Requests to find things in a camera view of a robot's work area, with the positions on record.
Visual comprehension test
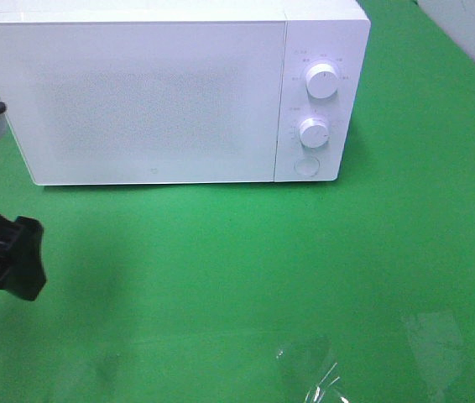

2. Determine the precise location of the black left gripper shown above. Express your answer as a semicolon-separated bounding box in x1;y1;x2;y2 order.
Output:
0;214;46;301

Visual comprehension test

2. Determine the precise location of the round door release button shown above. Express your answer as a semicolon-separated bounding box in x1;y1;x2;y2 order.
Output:
294;156;320;177

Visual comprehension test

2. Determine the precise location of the white microwave door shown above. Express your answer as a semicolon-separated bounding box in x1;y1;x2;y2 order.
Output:
0;22;285;186

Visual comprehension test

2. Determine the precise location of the white microwave knob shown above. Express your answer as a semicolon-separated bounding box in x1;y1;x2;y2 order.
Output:
305;61;340;99
299;118;330;149

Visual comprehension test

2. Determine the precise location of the white microwave oven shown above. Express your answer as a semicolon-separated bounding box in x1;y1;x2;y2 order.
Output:
0;1;371;186

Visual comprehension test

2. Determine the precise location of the clear plastic film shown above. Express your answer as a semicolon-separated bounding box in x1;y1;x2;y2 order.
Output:
275;311;475;402

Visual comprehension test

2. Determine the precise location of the green table mat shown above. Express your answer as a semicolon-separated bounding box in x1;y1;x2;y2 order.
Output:
0;1;475;402

